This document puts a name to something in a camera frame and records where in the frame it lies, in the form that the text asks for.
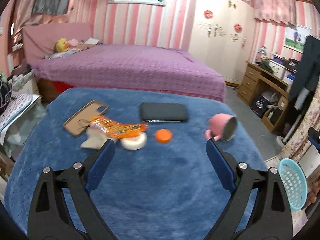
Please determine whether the teal plastic basket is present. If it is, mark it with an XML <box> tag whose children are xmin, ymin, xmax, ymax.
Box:
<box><xmin>278</xmin><ymin>158</ymin><xmax>308</xmax><ymax>212</ymax></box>

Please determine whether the crumpled beige tissue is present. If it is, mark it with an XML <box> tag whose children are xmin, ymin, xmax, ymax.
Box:
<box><xmin>80</xmin><ymin>128</ymin><xmax>109</xmax><ymax>150</ymax></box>

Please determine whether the white wardrobe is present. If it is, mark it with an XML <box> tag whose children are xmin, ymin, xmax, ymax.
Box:
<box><xmin>189</xmin><ymin>0</ymin><xmax>255</xmax><ymax>84</ymax></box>

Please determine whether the dark hanging garment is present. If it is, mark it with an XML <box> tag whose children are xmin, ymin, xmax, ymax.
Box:
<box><xmin>288</xmin><ymin>35</ymin><xmax>320</xmax><ymax>111</ymax></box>

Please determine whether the pink window valance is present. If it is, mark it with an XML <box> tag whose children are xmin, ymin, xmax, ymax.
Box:
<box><xmin>254</xmin><ymin>0</ymin><xmax>296</xmax><ymax>25</ymax></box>

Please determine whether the black phone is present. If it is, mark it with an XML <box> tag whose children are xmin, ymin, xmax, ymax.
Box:
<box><xmin>139</xmin><ymin>102</ymin><xmax>189</xmax><ymax>122</ymax></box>

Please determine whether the brown phone case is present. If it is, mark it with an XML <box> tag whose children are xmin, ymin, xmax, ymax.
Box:
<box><xmin>63</xmin><ymin>100</ymin><xmax>109</xmax><ymax>137</ymax></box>

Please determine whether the wooden desk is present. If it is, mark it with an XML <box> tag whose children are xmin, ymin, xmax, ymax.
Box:
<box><xmin>238</xmin><ymin>62</ymin><xmax>289</xmax><ymax>134</ymax></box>

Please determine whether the pink steel mug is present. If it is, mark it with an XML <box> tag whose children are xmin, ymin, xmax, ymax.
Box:
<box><xmin>204</xmin><ymin>113</ymin><xmax>238</xmax><ymax>141</ymax></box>

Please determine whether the yellow duck plush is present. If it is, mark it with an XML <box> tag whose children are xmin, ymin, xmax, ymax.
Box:
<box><xmin>54</xmin><ymin>38</ymin><xmax>69</xmax><ymax>53</ymax></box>

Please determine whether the small framed photo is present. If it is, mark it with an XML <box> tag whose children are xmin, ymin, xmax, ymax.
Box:
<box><xmin>284</xmin><ymin>25</ymin><xmax>311</xmax><ymax>53</ymax></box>

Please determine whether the blue fleece blanket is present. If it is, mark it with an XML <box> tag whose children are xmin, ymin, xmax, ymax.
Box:
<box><xmin>3</xmin><ymin>87</ymin><xmax>268</xmax><ymax>240</ymax></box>

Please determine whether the person's right hand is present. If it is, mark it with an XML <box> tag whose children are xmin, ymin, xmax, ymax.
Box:
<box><xmin>306</xmin><ymin>174</ymin><xmax>319</xmax><ymax>206</ymax></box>

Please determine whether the white round container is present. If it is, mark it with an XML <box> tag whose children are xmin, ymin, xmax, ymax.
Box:
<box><xmin>120</xmin><ymin>132</ymin><xmax>147</xmax><ymax>151</ymax></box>

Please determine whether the orange snack wrapper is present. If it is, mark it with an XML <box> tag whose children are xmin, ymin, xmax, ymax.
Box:
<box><xmin>90</xmin><ymin>115</ymin><xmax>148</xmax><ymax>140</ymax></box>

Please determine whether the pink headboard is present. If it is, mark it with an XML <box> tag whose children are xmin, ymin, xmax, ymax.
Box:
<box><xmin>22</xmin><ymin>23</ymin><xmax>93</xmax><ymax>64</ymax></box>

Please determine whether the orange bottle cap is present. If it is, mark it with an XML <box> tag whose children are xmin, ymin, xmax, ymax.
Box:
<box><xmin>155</xmin><ymin>129</ymin><xmax>173</xmax><ymax>144</ymax></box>

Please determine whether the purple dotted bed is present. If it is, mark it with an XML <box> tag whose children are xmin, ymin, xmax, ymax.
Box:
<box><xmin>32</xmin><ymin>44</ymin><xmax>226</xmax><ymax>102</ymax></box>

